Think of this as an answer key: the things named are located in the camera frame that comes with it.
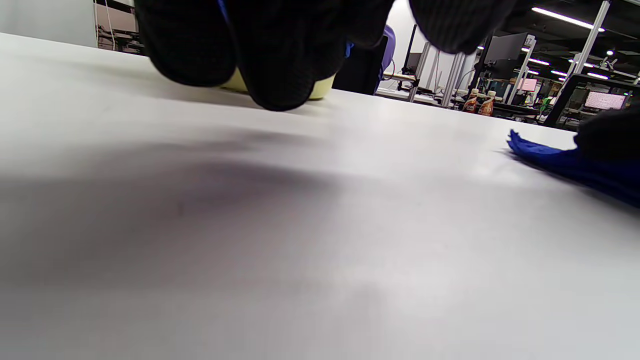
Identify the person's right hand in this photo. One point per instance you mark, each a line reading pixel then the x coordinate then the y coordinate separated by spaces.
pixel 615 135

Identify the long ceiling light strip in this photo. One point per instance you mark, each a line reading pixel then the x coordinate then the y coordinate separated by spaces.
pixel 565 18

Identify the grey metal desk frame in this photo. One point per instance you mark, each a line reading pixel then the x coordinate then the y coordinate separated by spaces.
pixel 450 75

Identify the small monitor pink screen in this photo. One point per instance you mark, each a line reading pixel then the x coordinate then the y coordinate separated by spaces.
pixel 527 84

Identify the black equipment rack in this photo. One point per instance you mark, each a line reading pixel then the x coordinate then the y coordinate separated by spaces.
pixel 117 42

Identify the yellow perforated laundry basket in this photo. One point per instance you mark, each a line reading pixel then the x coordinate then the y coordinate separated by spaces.
pixel 325 90

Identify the orange drink bottle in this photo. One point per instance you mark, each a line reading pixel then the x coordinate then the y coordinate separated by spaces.
pixel 486 106
pixel 470 104

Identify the monitor with pink screen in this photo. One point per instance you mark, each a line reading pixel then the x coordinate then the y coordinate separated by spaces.
pixel 605 100

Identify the dark monitor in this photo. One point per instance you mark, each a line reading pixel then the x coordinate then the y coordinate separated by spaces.
pixel 505 47

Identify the blue towel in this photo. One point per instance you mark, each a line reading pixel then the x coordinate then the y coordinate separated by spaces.
pixel 565 162

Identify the person's left hand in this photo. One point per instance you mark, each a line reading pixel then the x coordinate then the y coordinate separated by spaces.
pixel 280 50

